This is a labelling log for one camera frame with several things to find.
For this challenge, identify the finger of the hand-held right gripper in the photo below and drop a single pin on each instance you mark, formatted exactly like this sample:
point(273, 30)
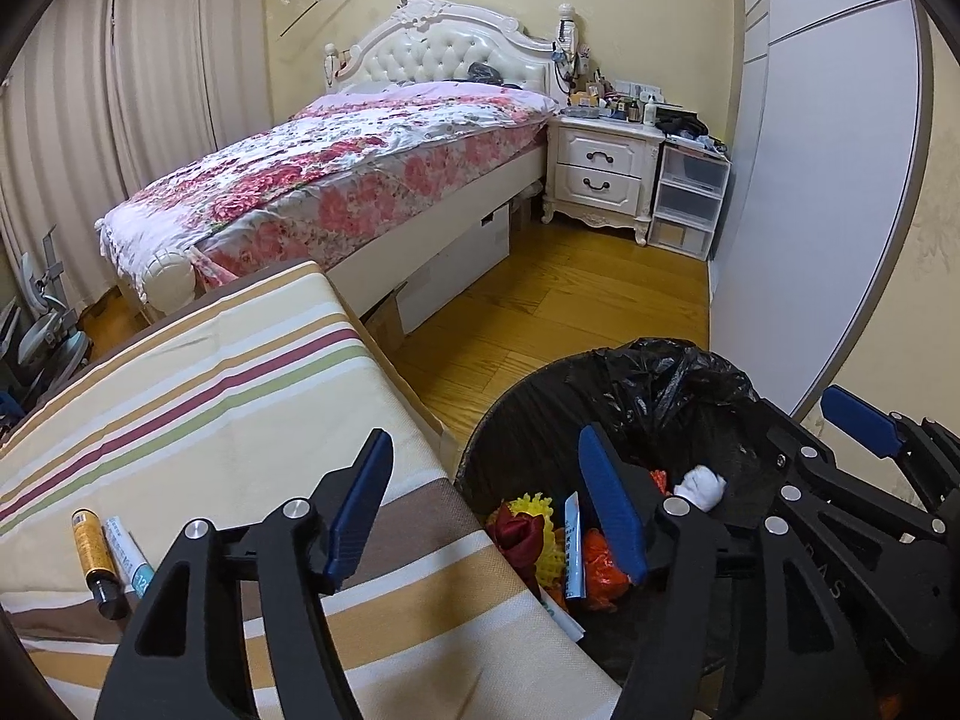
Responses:
point(814, 469)
point(859, 420)

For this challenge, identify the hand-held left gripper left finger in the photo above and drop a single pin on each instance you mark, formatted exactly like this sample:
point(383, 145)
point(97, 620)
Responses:
point(360, 514)

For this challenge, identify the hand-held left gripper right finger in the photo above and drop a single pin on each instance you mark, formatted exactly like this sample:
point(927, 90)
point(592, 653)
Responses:
point(611, 510)

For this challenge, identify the white and blue paper box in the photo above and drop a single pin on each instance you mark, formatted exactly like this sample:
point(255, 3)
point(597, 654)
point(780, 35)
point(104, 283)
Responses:
point(575, 540)

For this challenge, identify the orange foam fruit net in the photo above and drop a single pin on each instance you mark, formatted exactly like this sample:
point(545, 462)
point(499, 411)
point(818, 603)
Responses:
point(604, 570)

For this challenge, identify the yellow foam fruit net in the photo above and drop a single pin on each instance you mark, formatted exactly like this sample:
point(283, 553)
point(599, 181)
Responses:
point(529, 504)

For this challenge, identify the white tissue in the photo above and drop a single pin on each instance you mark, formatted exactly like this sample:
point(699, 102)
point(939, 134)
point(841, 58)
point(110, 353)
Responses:
point(701, 484)

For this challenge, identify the red wrapper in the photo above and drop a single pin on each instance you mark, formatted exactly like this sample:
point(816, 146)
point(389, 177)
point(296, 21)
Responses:
point(517, 536)

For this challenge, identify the trash bin with black bag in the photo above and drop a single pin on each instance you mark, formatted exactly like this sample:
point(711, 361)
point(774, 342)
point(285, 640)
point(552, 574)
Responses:
point(540, 420)

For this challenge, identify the striped tablecloth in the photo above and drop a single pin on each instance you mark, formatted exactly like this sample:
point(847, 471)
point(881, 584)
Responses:
point(225, 390)

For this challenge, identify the brown cardboard box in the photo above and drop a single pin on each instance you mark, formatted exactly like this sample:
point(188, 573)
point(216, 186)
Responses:
point(386, 322)

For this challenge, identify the white and blue tube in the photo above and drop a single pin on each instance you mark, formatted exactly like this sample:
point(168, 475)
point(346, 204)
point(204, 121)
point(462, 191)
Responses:
point(124, 551)

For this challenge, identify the white wardrobe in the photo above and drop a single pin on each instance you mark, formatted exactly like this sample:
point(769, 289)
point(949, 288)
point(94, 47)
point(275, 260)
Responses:
point(825, 165)

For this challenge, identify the white cardboard box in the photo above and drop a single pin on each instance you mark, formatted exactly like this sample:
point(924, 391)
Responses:
point(457, 270)

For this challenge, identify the yellow black tube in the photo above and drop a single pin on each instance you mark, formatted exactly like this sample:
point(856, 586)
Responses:
point(90, 547)

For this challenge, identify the clear plastic drawer unit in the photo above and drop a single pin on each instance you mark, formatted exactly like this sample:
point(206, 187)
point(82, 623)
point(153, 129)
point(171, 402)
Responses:
point(690, 187)

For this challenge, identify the white nightstand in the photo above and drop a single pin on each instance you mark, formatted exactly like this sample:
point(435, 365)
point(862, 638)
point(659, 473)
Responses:
point(600, 165)

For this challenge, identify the pink floral quilt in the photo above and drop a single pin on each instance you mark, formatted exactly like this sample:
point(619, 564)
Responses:
point(337, 157)

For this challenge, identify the grey desk chair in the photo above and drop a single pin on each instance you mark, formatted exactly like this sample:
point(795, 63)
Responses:
point(45, 337)

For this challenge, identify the clutter of bottles on nightstand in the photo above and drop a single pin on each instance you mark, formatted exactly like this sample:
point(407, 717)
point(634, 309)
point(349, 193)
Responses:
point(615, 101)

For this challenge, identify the dark object on bed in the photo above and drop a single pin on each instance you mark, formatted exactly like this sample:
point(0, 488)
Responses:
point(484, 73)

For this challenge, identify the white bed with tufted headboard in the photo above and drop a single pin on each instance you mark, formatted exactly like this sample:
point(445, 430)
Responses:
point(442, 52)

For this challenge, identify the beige curtains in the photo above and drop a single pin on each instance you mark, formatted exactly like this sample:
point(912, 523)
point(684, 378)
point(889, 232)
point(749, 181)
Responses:
point(150, 90)

